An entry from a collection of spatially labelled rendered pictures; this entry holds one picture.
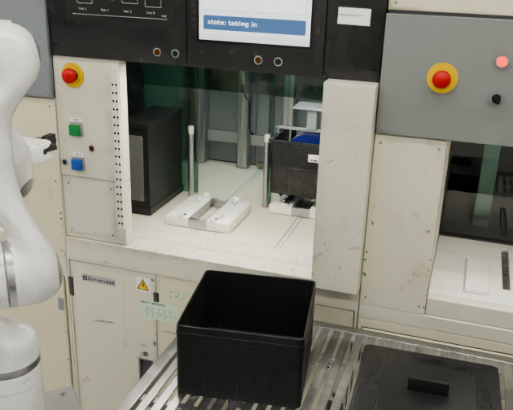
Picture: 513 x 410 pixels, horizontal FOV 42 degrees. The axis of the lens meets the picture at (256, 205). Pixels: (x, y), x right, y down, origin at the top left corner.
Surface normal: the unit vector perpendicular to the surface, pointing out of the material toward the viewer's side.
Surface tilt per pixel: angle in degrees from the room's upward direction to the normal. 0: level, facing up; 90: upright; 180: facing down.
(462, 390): 0
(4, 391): 90
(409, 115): 90
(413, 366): 0
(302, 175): 90
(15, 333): 30
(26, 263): 65
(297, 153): 90
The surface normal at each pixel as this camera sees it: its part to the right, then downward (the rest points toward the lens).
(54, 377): -0.31, 0.33
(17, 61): 0.41, 0.11
